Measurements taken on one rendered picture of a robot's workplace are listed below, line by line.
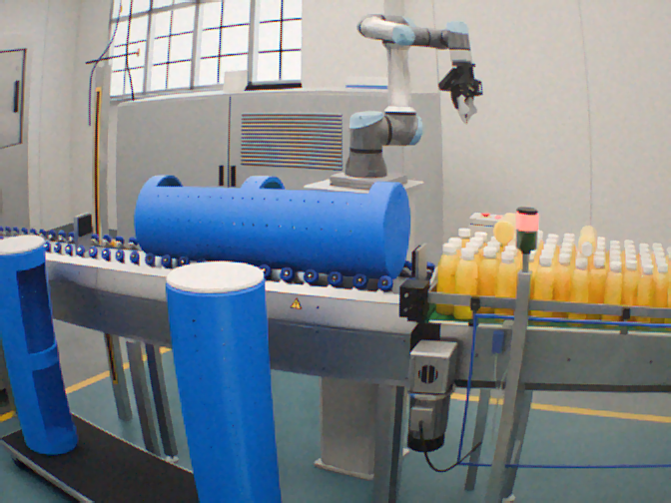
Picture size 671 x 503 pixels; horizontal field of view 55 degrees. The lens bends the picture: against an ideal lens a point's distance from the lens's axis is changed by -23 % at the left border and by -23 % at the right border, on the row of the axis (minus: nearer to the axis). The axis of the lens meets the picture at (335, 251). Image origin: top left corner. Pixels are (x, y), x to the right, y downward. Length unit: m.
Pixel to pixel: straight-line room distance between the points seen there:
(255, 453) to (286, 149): 2.37
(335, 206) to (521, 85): 2.87
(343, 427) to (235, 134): 2.05
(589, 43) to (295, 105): 2.03
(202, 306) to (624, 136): 3.39
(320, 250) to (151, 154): 2.79
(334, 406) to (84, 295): 1.08
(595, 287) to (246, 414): 1.06
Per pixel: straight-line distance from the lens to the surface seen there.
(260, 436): 2.24
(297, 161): 4.26
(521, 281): 1.96
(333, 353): 2.46
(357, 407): 2.98
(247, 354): 2.12
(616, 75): 4.84
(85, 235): 3.02
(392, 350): 2.38
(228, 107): 4.53
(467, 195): 5.23
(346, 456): 3.12
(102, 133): 3.29
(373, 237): 2.27
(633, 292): 2.19
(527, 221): 1.91
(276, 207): 2.39
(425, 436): 2.20
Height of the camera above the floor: 1.61
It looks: 14 degrees down
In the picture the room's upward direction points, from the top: straight up
